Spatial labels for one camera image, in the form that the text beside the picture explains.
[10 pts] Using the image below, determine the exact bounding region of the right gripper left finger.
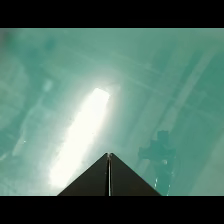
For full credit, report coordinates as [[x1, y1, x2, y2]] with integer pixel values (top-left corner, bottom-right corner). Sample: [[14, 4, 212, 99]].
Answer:
[[57, 152, 110, 197]]

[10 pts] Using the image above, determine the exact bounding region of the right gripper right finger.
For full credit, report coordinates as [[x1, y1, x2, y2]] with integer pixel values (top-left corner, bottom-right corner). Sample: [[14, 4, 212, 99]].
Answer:
[[108, 152, 162, 197]]

